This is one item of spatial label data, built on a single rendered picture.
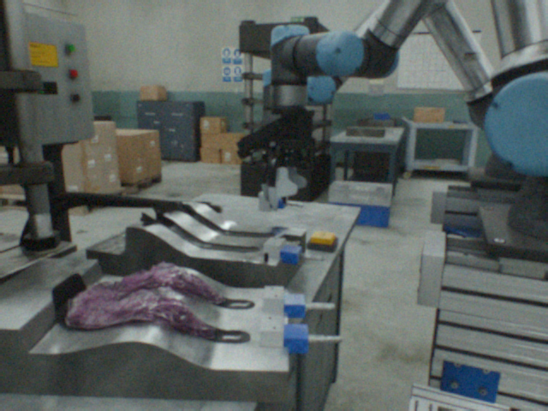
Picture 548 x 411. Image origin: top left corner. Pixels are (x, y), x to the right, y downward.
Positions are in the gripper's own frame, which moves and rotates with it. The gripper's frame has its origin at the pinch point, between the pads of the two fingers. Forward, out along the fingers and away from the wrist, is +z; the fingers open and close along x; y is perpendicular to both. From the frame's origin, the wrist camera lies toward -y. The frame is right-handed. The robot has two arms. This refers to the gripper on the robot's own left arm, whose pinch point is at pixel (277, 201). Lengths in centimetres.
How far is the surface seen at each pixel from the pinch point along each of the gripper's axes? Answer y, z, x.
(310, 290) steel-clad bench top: 7.6, 20.9, 2.1
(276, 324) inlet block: 9.1, 12.7, -27.5
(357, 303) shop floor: 3, 101, 154
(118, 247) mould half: -40.7, 14.8, -3.2
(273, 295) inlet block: 5.5, 12.7, -18.5
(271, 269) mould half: 0.9, 13.0, -6.8
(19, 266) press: -70, 22, -8
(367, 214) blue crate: -10, 88, 317
